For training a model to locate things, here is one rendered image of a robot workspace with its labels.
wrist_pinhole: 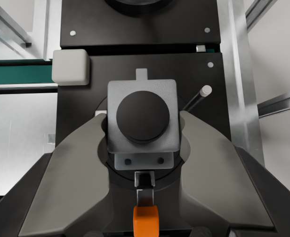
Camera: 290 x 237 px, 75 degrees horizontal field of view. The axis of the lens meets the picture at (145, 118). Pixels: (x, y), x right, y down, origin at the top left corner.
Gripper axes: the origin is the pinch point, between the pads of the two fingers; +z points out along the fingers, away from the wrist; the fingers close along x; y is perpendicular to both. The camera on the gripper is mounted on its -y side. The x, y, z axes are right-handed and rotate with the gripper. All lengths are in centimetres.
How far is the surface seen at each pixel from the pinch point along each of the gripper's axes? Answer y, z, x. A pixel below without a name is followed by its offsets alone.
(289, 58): 3.3, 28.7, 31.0
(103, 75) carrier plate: 2.0, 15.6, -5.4
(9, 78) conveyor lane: 2.7, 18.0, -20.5
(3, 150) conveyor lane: 13.2, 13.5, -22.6
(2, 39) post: -3.0, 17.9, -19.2
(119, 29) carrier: -3.6, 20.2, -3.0
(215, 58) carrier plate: 0.2, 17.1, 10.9
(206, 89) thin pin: -0.2, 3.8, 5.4
